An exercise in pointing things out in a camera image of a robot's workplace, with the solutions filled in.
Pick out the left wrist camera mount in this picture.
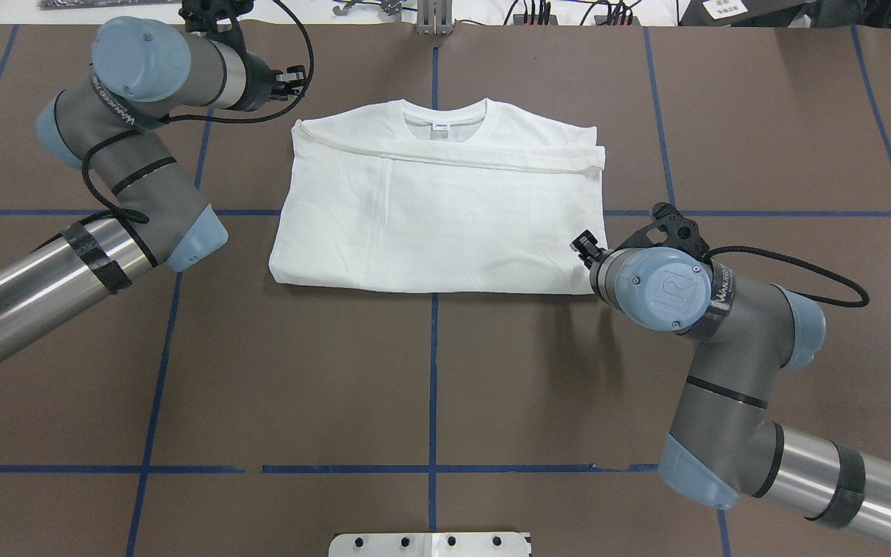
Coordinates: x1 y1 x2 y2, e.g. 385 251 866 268
178 1 255 54

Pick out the orange black connector box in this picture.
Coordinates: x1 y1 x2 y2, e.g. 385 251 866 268
510 12 559 26

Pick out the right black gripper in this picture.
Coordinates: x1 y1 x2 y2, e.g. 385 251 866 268
570 231 616 299

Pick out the aluminium frame post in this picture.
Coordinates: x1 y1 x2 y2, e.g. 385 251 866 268
416 0 455 36

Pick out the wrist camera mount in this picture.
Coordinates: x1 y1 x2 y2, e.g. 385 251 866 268
178 1 255 54
622 202 710 261

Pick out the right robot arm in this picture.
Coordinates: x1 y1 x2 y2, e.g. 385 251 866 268
572 231 891 545

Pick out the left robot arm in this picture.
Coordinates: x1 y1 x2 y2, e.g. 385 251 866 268
0 1 315 363

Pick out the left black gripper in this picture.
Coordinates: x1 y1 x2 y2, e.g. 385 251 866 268
241 52 309 112

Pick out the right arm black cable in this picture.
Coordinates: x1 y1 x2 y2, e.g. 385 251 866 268
705 245 872 309

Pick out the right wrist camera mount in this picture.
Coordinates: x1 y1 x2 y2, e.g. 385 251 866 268
622 202 710 261

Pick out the white long-sleeve printed shirt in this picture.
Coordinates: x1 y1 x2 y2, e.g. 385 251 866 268
268 99 607 295

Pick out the white central pillar with base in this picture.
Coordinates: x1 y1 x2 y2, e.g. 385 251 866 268
328 530 534 556

